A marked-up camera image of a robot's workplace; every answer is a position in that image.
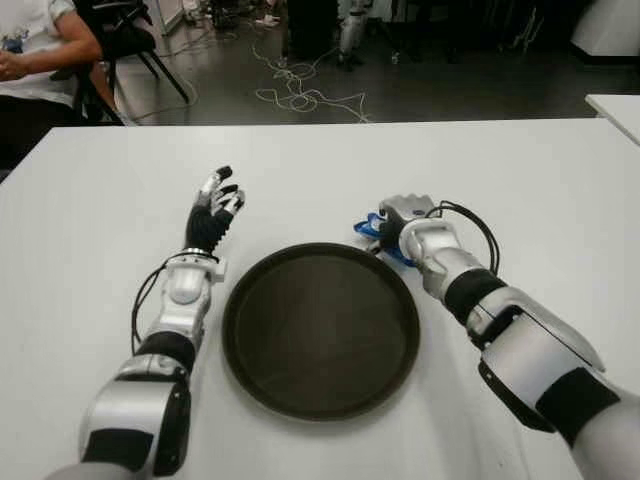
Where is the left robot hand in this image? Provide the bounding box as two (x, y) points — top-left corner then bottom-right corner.
(185, 164), (248, 259)

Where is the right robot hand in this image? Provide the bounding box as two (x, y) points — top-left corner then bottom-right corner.
(369, 193), (437, 256)

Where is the blue Oreo packet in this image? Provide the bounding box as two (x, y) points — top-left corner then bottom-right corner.
(351, 212), (416, 269)

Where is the round dark brown tray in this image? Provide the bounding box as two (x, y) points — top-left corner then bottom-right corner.
(222, 242), (421, 421)

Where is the bare leg white shoe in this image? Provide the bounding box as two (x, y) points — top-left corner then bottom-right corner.
(92, 59), (124, 124)

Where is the black cabinet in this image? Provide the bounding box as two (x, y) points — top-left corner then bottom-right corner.
(287, 0), (341, 61)

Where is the black chair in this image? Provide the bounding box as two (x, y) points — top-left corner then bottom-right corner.
(49, 0), (190, 125)

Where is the white board panel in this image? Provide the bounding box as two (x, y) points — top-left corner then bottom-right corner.
(144, 0), (186, 36)

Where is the white side table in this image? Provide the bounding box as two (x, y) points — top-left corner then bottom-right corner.
(584, 93), (640, 146)

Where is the seated person white shirt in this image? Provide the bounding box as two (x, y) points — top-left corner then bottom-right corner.
(0, 0), (104, 171)

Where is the white curved machine housing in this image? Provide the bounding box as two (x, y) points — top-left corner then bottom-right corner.
(569, 0), (640, 56)

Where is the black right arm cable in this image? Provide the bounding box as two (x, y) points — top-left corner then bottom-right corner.
(424, 199), (501, 274)

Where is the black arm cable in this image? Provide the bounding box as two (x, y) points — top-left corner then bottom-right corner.
(130, 262), (169, 356)
(424, 199), (501, 274)

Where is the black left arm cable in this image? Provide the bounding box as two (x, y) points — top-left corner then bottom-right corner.
(130, 262), (169, 356)

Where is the tangled white floor cable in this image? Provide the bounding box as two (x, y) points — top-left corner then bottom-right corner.
(249, 34), (374, 124)

